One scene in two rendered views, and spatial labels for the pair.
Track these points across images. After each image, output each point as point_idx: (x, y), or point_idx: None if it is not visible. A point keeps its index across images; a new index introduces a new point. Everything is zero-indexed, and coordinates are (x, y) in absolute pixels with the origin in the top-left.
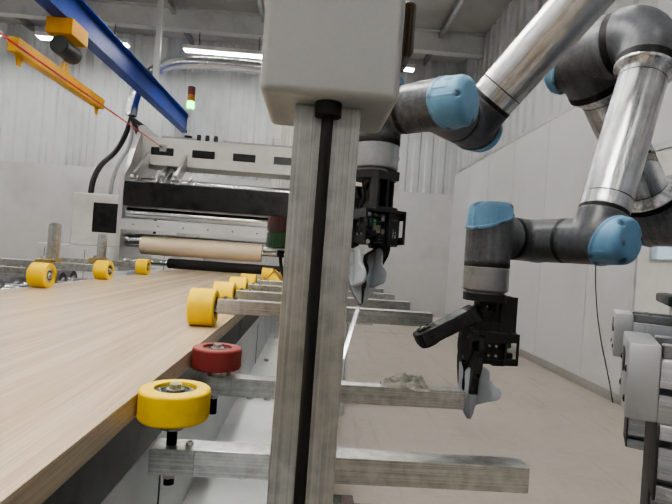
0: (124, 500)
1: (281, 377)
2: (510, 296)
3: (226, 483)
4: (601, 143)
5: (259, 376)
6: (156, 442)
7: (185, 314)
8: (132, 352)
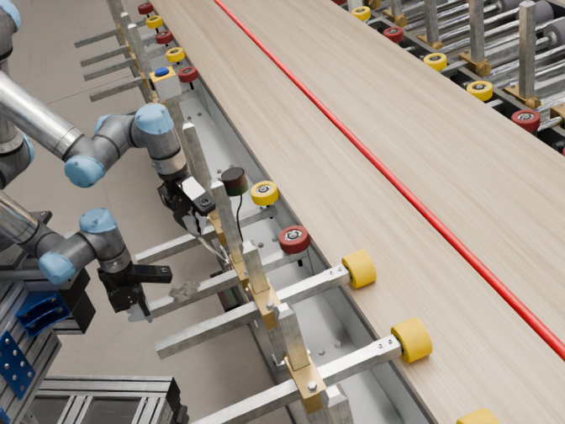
0: (289, 219)
1: None
2: (98, 275)
3: (325, 341)
4: (5, 193)
5: (271, 258)
6: (273, 204)
7: (420, 309)
8: (326, 209)
